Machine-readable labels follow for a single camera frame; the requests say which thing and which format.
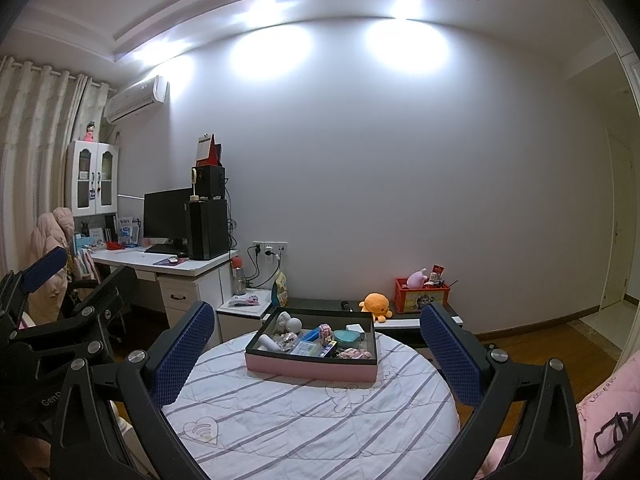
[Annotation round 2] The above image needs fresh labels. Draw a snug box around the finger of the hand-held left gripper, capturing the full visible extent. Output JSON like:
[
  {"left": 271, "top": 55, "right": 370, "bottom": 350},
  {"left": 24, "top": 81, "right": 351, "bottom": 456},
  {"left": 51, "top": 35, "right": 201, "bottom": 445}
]
[
  {"left": 0, "top": 246, "right": 69, "bottom": 322},
  {"left": 16, "top": 265, "right": 141, "bottom": 361}
]

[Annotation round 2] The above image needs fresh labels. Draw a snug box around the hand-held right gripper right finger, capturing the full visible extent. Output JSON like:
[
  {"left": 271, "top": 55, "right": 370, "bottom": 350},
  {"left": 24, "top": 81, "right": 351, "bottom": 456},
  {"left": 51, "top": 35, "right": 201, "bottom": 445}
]
[{"left": 419, "top": 301, "right": 585, "bottom": 480}]

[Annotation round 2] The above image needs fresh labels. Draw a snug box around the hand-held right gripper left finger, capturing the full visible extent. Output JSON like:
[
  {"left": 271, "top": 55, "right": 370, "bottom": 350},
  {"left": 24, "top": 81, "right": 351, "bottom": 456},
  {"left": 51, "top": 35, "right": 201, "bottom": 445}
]
[{"left": 49, "top": 300, "right": 217, "bottom": 480}]

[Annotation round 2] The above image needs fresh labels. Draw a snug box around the white round toy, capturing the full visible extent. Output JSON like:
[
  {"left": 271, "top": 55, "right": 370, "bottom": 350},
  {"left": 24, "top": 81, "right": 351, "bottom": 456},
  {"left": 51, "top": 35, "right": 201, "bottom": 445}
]
[{"left": 276, "top": 311, "right": 303, "bottom": 335}]

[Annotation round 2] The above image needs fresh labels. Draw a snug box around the pink box with black rim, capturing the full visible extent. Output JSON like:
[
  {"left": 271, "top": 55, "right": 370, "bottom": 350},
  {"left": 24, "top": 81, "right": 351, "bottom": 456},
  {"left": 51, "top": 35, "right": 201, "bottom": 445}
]
[{"left": 244, "top": 308, "right": 379, "bottom": 383}]

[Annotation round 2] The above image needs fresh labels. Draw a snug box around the pink puffer coat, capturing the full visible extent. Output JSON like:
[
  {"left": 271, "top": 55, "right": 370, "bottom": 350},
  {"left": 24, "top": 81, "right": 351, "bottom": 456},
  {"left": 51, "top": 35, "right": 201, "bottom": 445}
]
[{"left": 27, "top": 206, "right": 76, "bottom": 326}]

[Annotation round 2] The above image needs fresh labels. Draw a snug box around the blue white box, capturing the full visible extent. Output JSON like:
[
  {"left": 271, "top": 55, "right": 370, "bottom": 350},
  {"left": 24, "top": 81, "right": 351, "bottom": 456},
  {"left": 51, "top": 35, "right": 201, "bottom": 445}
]
[{"left": 117, "top": 215, "right": 141, "bottom": 247}]

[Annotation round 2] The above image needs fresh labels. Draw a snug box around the white desk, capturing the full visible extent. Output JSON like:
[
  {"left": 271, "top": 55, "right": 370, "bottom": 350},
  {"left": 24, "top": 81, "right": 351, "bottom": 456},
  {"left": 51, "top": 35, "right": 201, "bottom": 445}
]
[{"left": 90, "top": 247, "right": 238, "bottom": 331}]

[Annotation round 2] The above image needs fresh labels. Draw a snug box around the red storage crate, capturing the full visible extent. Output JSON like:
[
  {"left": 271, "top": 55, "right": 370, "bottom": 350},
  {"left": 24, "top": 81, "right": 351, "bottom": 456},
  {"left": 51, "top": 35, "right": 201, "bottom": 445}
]
[{"left": 394, "top": 277, "right": 451, "bottom": 315}]

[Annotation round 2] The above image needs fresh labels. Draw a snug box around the white nightstand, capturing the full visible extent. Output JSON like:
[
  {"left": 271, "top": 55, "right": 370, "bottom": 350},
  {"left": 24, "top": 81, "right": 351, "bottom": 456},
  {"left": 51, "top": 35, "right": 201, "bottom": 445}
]
[{"left": 216, "top": 289, "right": 275, "bottom": 346}]

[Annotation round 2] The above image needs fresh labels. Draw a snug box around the black computer monitor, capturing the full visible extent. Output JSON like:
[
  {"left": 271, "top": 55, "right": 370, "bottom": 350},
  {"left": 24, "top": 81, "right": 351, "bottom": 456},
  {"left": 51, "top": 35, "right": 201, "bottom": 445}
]
[{"left": 143, "top": 187, "right": 193, "bottom": 253}]

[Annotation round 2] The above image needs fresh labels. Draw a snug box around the orange plush toy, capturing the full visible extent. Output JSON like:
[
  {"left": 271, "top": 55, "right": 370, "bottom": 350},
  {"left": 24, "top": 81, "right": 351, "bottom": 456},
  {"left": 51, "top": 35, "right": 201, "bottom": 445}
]
[{"left": 359, "top": 292, "right": 393, "bottom": 323}]

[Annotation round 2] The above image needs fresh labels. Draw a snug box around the white glass door cabinet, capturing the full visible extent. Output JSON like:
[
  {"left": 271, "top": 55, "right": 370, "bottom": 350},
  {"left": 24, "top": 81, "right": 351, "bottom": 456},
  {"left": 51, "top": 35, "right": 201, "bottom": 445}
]
[{"left": 65, "top": 140, "right": 121, "bottom": 218}]

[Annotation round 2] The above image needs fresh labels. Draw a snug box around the bottle with red cap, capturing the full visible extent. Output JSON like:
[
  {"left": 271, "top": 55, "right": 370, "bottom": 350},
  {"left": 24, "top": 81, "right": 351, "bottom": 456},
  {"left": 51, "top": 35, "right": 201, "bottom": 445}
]
[{"left": 231, "top": 256, "right": 248, "bottom": 296}]

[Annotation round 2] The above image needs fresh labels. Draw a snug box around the black computer tower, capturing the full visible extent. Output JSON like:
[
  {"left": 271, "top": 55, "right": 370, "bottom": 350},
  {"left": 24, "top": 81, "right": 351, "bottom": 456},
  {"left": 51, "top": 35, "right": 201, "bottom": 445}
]
[{"left": 186, "top": 199, "right": 230, "bottom": 261}]

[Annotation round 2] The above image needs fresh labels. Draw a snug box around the beige curtain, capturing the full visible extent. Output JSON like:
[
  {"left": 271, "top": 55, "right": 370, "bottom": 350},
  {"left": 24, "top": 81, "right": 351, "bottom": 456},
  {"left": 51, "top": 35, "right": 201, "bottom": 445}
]
[{"left": 0, "top": 55, "right": 108, "bottom": 281}]

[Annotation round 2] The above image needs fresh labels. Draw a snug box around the snack bag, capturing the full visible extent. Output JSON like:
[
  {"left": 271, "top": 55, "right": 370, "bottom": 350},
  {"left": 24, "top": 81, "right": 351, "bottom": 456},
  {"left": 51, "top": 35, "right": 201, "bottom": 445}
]
[{"left": 272, "top": 271, "right": 290, "bottom": 307}]

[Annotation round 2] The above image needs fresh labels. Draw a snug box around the white striped quilt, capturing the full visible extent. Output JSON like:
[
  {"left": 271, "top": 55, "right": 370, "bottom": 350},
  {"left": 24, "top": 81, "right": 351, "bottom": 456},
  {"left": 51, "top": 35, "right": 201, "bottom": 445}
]
[{"left": 161, "top": 327, "right": 462, "bottom": 480}]

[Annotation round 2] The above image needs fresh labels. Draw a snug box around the black speaker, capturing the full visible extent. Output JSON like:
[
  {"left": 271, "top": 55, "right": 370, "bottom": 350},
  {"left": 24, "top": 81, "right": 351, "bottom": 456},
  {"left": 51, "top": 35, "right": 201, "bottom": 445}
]
[{"left": 195, "top": 165, "right": 227, "bottom": 198}]

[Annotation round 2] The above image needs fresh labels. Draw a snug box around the pink quilt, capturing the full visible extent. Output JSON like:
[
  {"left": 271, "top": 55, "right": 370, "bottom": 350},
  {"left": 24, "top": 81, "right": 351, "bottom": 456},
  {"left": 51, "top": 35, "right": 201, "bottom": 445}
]
[{"left": 475, "top": 352, "right": 640, "bottom": 480}]

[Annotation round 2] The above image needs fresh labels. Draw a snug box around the red white desk calendar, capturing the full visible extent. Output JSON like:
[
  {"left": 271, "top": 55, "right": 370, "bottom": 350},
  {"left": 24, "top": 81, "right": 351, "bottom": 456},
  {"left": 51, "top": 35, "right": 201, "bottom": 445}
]
[{"left": 196, "top": 133, "right": 224, "bottom": 167}]

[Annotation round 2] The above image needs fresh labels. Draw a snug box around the white air conditioner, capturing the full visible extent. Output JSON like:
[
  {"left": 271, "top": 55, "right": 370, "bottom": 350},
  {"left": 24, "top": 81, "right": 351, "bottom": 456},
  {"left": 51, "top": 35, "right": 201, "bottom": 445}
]
[{"left": 103, "top": 75, "right": 168, "bottom": 124}]

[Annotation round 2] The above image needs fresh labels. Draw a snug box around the white door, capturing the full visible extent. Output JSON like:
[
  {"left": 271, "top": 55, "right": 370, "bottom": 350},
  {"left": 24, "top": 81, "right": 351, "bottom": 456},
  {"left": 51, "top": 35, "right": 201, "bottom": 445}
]
[{"left": 600, "top": 127, "right": 632, "bottom": 311}]

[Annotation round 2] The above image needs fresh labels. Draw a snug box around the black power cable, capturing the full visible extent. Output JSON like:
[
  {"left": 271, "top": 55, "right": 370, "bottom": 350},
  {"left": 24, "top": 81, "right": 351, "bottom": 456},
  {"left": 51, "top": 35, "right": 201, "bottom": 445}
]
[{"left": 247, "top": 247, "right": 266, "bottom": 286}]

